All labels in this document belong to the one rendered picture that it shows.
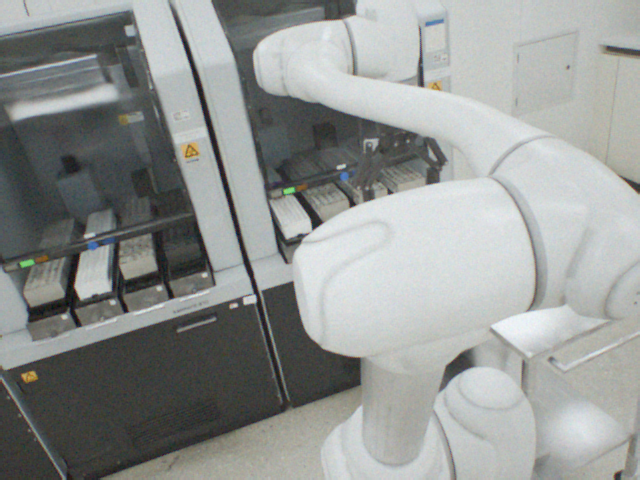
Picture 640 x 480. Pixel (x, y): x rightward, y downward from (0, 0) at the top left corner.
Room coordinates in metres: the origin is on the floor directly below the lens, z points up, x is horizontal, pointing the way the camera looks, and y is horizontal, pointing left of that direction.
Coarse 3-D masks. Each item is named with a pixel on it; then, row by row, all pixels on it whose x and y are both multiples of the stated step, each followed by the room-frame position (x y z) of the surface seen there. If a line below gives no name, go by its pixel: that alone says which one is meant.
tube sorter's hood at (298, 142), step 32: (224, 0) 1.97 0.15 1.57; (256, 0) 1.96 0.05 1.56; (288, 0) 1.95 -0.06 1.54; (320, 0) 1.94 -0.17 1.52; (352, 0) 1.93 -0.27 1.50; (224, 32) 1.81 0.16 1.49; (256, 32) 1.81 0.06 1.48; (256, 96) 1.66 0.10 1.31; (288, 96) 1.68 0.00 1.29; (256, 128) 1.65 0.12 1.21; (288, 128) 1.67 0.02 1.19; (320, 128) 1.70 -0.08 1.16; (352, 128) 1.72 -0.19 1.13; (288, 160) 1.67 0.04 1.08; (320, 160) 1.69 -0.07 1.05; (352, 160) 1.72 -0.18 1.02
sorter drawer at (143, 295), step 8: (160, 232) 1.92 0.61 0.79; (160, 240) 1.82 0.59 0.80; (160, 248) 1.75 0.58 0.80; (160, 256) 1.68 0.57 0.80; (160, 264) 1.62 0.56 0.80; (160, 272) 1.57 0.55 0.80; (144, 280) 1.50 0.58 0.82; (152, 280) 1.50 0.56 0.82; (160, 280) 1.51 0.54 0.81; (128, 288) 1.48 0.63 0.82; (136, 288) 1.47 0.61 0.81; (144, 288) 1.48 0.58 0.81; (152, 288) 1.48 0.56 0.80; (160, 288) 1.48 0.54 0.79; (128, 296) 1.46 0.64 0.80; (136, 296) 1.47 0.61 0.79; (144, 296) 1.47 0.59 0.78; (152, 296) 1.48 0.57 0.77; (160, 296) 1.48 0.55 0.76; (168, 296) 1.49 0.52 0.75; (128, 304) 1.46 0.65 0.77; (136, 304) 1.46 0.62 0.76; (144, 304) 1.47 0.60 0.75; (152, 304) 1.47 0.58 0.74; (136, 312) 1.43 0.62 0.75; (144, 312) 1.43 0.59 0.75
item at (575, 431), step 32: (512, 320) 0.98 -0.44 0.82; (544, 320) 0.96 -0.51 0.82; (576, 320) 0.94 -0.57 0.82; (480, 352) 1.45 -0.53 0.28; (512, 352) 1.42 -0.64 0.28; (544, 352) 0.86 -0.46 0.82; (544, 384) 1.25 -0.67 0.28; (544, 416) 1.12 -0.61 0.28; (576, 416) 1.10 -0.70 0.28; (608, 416) 1.08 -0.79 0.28; (576, 448) 0.99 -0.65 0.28; (608, 448) 0.97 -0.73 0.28
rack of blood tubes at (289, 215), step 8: (280, 200) 1.85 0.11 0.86; (288, 200) 1.84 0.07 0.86; (296, 200) 1.81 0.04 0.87; (272, 208) 1.79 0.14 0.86; (280, 208) 1.77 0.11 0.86; (288, 208) 1.76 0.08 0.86; (296, 208) 1.75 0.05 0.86; (272, 216) 1.81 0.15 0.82; (280, 216) 1.71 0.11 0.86; (288, 216) 1.69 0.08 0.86; (296, 216) 1.68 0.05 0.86; (304, 216) 1.67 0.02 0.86; (280, 224) 1.75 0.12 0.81; (288, 224) 1.63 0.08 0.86; (296, 224) 1.62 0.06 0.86; (304, 224) 1.63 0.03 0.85; (288, 232) 1.62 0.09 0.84; (296, 232) 1.62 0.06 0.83; (304, 232) 1.63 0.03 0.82
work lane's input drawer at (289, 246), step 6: (270, 216) 1.82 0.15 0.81; (276, 222) 1.76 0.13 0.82; (276, 228) 1.73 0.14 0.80; (312, 228) 1.66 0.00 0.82; (276, 234) 1.71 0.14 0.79; (282, 234) 1.65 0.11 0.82; (300, 234) 1.62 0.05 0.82; (306, 234) 1.62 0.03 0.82; (282, 240) 1.63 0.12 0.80; (288, 240) 1.60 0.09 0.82; (294, 240) 1.59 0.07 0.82; (300, 240) 1.59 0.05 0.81; (282, 246) 1.62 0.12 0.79; (288, 246) 1.58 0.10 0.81; (294, 246) 1.58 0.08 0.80; (288, 252) 1.58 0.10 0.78; (294, 252) 1.58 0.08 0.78; (288, 258) 1.58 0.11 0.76
